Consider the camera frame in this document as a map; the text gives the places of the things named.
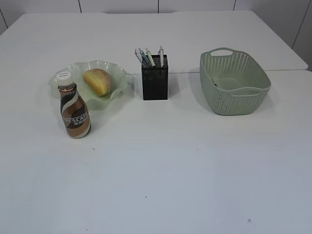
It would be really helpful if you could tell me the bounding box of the white grey pen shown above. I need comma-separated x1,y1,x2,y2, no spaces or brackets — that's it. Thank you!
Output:
158,45,164,67

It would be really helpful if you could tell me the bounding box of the cream white pen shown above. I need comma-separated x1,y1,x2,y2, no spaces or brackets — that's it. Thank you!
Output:
145,47,155,67

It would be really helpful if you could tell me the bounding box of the light blue grey pen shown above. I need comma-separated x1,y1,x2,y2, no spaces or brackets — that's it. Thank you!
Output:
138,48,151,67

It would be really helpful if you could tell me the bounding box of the bread roll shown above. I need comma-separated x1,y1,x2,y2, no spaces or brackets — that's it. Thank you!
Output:
83,69,111,97

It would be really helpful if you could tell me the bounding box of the clear plastic ruler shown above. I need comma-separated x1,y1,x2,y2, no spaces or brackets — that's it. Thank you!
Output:
134,48,144,64

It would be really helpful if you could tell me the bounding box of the Nescafe coffee bottle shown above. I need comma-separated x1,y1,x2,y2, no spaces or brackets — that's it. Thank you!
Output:
57,71,91,138

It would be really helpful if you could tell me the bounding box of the black mesh pen holder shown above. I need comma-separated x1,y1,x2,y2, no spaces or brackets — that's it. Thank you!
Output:
141,55,168,100

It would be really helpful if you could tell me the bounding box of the green wavy glass plate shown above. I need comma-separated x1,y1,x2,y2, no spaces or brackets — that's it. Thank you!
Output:
49,60,127,114

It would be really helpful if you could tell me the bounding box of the green woven plastic basket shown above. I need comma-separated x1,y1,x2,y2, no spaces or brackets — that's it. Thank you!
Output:
199,48,271,116

